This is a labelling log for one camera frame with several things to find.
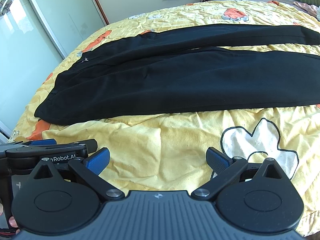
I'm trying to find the pink cloth on bed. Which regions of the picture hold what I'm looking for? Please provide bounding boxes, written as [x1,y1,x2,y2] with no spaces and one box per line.
[294,1,320,20]

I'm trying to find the black pants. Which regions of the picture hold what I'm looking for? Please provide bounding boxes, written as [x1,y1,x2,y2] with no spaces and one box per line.
[34,24,319,125]

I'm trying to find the glass sliding wardrobe door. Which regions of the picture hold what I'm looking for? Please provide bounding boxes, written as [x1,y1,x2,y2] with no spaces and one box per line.
[1,0,108,143]

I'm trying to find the yellow floral bed quilt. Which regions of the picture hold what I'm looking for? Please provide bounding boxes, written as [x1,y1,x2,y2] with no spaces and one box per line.
[10,1,319,236]

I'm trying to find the person's left hand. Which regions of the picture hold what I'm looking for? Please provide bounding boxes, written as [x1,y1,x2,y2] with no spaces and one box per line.
[1,204,20,234]

